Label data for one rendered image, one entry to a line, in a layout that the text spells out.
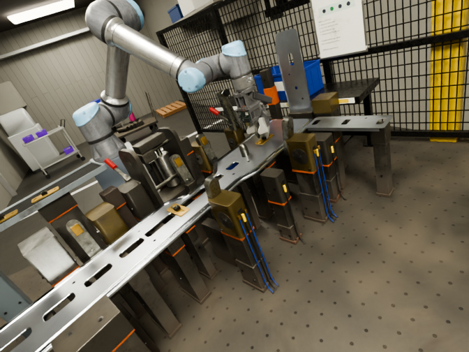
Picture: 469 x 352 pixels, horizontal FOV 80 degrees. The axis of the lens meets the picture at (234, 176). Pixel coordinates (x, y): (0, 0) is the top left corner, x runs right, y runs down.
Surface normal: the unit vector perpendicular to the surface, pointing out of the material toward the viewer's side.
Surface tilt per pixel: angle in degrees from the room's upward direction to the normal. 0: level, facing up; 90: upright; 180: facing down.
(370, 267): 0
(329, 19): 90
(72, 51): 90
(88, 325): 0
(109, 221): 90
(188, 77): 90
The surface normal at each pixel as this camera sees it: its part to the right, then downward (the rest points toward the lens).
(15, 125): 0.45, 0.11
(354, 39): -0.64, 0.54
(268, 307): -0.31, -0.83
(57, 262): 0.70, 0.12
